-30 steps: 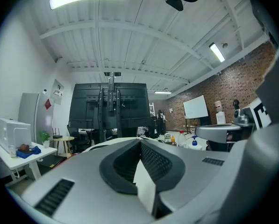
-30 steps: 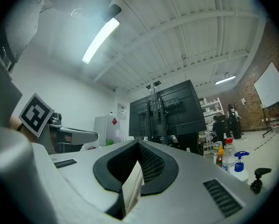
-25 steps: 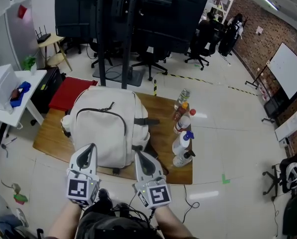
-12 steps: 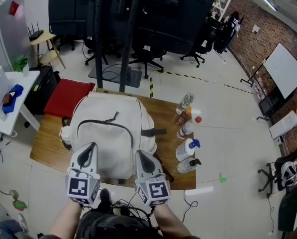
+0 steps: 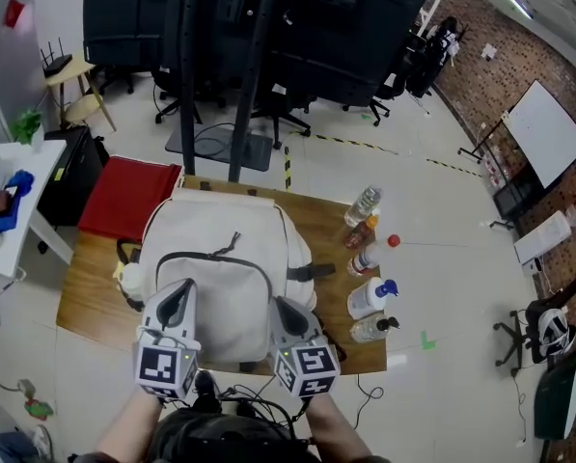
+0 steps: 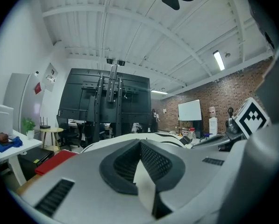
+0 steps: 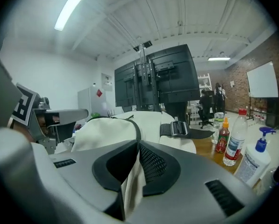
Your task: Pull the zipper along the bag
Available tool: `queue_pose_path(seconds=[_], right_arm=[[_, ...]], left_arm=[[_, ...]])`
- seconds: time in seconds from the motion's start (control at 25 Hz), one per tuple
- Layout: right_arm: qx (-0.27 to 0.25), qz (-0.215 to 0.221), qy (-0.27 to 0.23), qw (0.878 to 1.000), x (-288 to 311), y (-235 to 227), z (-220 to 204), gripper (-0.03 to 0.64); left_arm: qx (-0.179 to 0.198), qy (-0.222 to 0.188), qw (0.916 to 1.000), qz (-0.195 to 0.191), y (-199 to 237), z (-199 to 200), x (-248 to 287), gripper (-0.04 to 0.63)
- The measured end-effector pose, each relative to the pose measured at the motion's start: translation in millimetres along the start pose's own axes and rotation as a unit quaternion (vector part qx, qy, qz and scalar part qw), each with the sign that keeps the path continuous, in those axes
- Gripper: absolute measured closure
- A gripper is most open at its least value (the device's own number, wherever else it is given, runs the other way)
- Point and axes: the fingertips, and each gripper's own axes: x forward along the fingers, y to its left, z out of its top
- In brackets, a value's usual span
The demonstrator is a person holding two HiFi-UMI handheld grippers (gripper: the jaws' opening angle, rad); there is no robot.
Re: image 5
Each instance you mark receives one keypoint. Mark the wooden stool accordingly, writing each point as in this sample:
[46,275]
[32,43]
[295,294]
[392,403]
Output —
[73,82]

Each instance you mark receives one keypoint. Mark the black router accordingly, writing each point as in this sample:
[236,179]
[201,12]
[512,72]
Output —
[58,65]

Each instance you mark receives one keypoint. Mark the white side table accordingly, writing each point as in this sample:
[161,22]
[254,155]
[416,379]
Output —
[32,181]

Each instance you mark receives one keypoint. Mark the black office chair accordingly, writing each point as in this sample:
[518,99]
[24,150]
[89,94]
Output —
[287,109]
[379,99]
[176,97]

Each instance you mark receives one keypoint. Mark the person's left forearm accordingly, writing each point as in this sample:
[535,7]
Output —
[133,427]

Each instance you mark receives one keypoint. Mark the person's right forearm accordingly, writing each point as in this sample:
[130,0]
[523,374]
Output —
[336,427]

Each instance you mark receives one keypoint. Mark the green plant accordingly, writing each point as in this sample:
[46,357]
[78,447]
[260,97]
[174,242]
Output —
[27,126]

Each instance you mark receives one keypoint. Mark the red cap white bottle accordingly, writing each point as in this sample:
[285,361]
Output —
[369,258]

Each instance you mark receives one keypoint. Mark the clear bottle black pump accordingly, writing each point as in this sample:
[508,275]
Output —
[369,328]

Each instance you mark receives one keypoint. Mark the dark green board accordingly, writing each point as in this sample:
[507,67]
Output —
[557,393]

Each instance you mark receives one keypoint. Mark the large black screen stand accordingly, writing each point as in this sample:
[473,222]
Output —
[249,27]

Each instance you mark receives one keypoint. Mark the green and red toy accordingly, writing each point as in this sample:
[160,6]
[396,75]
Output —
[39,408]

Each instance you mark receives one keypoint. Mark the white bottle blue pump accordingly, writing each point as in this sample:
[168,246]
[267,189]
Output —
[367,299]

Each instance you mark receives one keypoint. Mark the black chair with white bag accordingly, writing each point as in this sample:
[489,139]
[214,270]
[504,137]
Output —
[550,326]

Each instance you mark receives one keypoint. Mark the orange cap tea bottle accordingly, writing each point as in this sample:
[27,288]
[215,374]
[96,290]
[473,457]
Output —
[360,234]

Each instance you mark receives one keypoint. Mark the blue plastic object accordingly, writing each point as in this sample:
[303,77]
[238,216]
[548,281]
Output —
[10,200]

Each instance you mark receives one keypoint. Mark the red sticker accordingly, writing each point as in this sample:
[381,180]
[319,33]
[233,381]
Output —
[13,12]

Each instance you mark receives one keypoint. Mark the red cloth covered box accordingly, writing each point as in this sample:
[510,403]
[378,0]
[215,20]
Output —
[128,196]

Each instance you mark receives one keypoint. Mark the white backpack bag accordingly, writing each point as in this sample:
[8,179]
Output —
[229,287]

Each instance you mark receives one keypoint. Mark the white ladder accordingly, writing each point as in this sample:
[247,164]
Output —
[430,10]

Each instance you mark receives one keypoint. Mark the white box appliance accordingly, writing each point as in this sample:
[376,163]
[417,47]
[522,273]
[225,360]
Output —
[540,239]

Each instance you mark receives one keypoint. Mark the clear plastic water bottle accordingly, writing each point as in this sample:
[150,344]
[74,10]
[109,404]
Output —
[361,206]

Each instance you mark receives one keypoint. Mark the white round container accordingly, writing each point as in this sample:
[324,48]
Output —
[132,280]

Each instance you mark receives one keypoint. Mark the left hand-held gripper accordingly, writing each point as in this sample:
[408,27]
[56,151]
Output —
[159,362]

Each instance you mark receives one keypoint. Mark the black cabinet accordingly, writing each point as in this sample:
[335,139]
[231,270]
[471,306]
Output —
[70,176]

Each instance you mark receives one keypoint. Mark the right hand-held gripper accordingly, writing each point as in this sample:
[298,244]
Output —
[309,362]

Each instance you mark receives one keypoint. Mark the person's dark clothing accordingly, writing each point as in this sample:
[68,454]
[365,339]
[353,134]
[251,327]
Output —
[225,439]

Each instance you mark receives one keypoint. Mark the black cart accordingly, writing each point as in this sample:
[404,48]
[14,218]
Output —
[514,196]

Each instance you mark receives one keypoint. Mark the whiteboard on stand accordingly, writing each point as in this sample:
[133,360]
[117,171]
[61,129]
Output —
[548,133]

